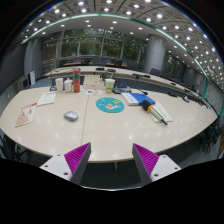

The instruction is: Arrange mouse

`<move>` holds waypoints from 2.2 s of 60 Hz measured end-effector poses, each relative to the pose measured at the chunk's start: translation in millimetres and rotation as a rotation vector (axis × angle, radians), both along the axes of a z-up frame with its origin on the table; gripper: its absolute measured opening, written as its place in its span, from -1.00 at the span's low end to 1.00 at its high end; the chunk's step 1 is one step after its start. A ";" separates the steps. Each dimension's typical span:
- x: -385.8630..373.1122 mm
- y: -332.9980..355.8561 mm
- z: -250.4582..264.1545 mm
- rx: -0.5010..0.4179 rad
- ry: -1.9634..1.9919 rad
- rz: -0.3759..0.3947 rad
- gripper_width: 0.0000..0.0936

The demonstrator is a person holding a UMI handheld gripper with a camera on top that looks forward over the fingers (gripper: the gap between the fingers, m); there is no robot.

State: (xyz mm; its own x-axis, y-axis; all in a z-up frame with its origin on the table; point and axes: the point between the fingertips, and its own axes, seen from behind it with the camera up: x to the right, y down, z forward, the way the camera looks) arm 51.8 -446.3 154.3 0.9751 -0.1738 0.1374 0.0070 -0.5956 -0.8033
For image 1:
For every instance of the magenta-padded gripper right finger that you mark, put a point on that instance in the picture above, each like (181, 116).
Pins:
(146, 159)

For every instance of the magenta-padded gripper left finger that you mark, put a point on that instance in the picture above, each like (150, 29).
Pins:
(77, 158)

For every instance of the silver grey computer mouse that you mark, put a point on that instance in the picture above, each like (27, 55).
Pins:
(70, 116)

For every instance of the round teal cartoon mouse pad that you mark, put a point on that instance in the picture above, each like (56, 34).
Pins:
(110, 105)

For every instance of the white green-edged booklet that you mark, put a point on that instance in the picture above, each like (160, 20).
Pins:
(46, 98)

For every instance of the red and white leaflet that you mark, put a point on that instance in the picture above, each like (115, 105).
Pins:
(26, 115)

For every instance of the colourful sticker sheet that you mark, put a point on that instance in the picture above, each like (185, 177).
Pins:
(91, 92)

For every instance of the white lidded mug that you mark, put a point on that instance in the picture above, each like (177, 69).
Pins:
(68, 85)

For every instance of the dark grey desk microphone console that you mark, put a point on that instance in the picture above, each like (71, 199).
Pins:
(52, 88)
(121, 89)

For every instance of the red bottle with green band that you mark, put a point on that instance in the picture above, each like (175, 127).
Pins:
(76, 81)

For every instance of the white cardboard box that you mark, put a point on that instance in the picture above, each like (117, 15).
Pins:
(91, 82)

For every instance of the green white cup with straw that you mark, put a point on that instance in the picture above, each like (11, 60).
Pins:
(109, 85)

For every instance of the dark office chairs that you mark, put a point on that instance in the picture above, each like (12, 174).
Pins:
(155, 71)

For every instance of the long curved conference desk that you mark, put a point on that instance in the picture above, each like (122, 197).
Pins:
(86, 69)

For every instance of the round ceiling lights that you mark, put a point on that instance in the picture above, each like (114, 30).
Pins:
(128, 13)

